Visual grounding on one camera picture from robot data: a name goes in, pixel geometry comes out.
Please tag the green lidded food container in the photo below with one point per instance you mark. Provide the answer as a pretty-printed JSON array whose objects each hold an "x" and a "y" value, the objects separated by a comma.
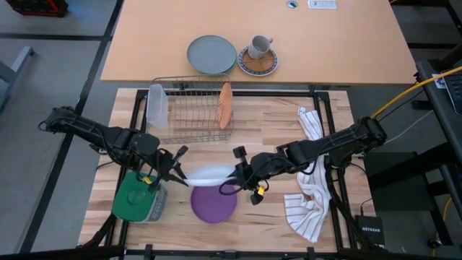
[{"x": 135, "y": 198}]

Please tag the grey plate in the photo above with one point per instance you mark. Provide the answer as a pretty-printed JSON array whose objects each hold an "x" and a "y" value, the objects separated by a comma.
[{"x": 211, "y": 54}]

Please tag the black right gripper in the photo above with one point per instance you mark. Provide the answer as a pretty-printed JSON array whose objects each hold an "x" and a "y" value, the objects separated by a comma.
[{"x": 260, "y": 166}]

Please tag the white power strip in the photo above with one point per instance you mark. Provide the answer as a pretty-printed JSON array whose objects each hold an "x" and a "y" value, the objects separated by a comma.
[{"x": 322, "y": 4}]

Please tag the black Netgear network box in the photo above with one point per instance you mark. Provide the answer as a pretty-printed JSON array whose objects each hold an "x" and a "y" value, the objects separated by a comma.
[{"x": 370, "y": 230}]

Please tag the grey metal bench leg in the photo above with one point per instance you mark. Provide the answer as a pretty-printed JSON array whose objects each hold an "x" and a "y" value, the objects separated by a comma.
[{"x": 14, "y": 68}]

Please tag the red and black crate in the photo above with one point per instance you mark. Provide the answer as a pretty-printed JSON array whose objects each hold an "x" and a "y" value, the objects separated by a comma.
[{"x": 36, "y": 7}]

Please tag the purple plate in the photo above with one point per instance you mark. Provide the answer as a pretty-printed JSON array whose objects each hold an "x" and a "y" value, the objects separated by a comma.
[{"x": 213, "y": 206}]

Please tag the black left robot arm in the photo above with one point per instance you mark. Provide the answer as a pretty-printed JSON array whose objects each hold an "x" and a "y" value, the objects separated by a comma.
[{"x": 90, "y": 131}]

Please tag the grey speckled mug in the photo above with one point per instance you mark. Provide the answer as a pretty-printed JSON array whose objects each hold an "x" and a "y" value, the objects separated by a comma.
[{"x": 258, "y": 47}]

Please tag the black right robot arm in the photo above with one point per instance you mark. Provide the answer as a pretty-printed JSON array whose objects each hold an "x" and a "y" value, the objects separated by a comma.
[{"x": 335, "y": 141}]

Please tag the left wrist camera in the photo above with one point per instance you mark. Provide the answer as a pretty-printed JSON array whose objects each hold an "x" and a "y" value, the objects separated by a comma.
[{"x": 181, "y": 151}]

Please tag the black keyboard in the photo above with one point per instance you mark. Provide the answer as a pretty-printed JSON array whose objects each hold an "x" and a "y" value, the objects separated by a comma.
[{"x": 454, "y": 90}]

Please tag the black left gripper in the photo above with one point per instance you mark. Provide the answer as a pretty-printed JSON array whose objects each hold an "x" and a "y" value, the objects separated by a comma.
[{"x": 160, "y": 162}]

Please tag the orange white patterned plate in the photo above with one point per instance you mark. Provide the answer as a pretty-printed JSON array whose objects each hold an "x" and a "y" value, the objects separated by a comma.
[{"x": 225, "y": 104}]

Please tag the brown blue patterned saucer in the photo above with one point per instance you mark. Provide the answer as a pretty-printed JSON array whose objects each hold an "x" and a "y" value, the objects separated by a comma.
[{"x": 260, "y": 66}]

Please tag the white striped dish towel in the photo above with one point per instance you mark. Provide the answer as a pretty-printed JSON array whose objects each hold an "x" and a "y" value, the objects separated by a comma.
[{"x": 307, "y": 213}]

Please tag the black metal table frame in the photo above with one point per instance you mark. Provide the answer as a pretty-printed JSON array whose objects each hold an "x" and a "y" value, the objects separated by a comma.
[{"x": 274, "y": 94}]

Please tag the clear plastic container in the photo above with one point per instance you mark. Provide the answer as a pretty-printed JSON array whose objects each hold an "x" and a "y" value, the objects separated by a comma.
[{"x": 157, "y": 106}]

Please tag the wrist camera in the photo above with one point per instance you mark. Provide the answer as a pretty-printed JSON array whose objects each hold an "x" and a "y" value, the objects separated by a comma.
[
  {"x": 239, "y": 151},
  {"x": 181, "y": 151}
]

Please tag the light wooden desk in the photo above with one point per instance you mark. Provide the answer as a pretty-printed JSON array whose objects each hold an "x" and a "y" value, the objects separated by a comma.
[{"x": 325, "y": 43}]

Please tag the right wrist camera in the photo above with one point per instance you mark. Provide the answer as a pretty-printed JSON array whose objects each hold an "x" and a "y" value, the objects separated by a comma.
[{"x": 239, "y": 151}]

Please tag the black side desk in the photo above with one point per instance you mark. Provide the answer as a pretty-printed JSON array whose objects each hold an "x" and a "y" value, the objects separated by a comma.
[{"x": 438, "y": 108}]

